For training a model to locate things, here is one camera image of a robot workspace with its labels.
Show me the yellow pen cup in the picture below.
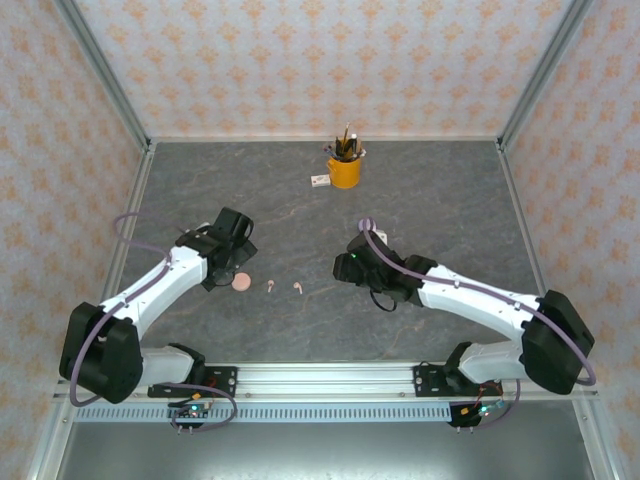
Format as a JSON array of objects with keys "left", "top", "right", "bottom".
[{"left": 326, "top": 152, "right": 363, "bottom": 190}]

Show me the small green circuit board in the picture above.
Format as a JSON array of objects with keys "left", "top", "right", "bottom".
[
  {"left": 167, "top": 399, "right": 216, "bottom": 419},
  {"left": 462, "top": 402, "right": 506, "bottom": 419}
]

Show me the grey metal panel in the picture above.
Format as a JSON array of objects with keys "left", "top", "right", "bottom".
[{"left": 29, "top": 422, "right": 611, "bottom": 480}]

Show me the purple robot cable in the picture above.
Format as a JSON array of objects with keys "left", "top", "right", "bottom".
[
  {"left": 358, "top": 216, "right": 597, "bottom": 432},
  {"left": 68, "top": 212, "right": 238, "bottom": 435}
]

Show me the aluminium table edge rail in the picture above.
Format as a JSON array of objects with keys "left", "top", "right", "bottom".
[
  {"left": 79, "top": 144, "right": 157, "bottom": 362},
  {"left": 498, "top": 143, "right": 572, "bottom": 360}
]

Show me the long aluminium table rail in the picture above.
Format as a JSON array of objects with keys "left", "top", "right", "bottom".
[{"left": 149, "top": 134, "right": 501, "bottom": 144}]

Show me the aluminium mounting rail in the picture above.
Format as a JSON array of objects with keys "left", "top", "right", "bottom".
[{"left": 52, "top": 362, "right": 600, "bottom": 402}]

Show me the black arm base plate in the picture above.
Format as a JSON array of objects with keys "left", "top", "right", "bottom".
[
  {"left": 413, "top": 364, "right": 503, "bottom": 399},
  {"left": 147, "top": 366, "right": 239, "bottom": 399}
]

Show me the grey slotted cable duct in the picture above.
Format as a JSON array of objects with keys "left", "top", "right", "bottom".
[{"left": 73, "top": 405, "right": 454, "bottom": 424}]

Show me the aluminium frame post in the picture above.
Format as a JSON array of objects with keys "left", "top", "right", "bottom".
[
  {"left": 496, "top": 0, "right": 600, "bottom": 151},
  {"left": 52, "top": 0, "right": 154, "bottom": 154}
]

